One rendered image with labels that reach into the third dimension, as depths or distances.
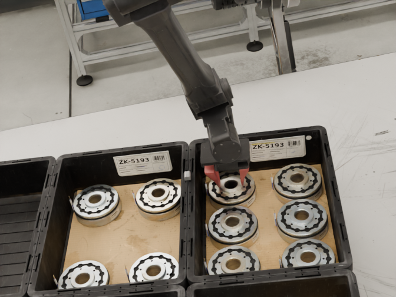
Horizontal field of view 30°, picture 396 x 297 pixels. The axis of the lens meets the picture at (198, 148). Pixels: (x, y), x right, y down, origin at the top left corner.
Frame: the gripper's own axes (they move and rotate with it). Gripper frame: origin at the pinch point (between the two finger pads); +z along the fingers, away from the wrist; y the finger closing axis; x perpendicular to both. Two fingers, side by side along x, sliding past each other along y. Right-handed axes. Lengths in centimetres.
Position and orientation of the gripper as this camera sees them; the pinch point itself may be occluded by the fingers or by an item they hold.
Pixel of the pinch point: (230, 181)
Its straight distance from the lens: 159.7
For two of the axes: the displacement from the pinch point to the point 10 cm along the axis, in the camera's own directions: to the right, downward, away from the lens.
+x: 0.3, -6.6, 7.5
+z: 1.6, 7.4, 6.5
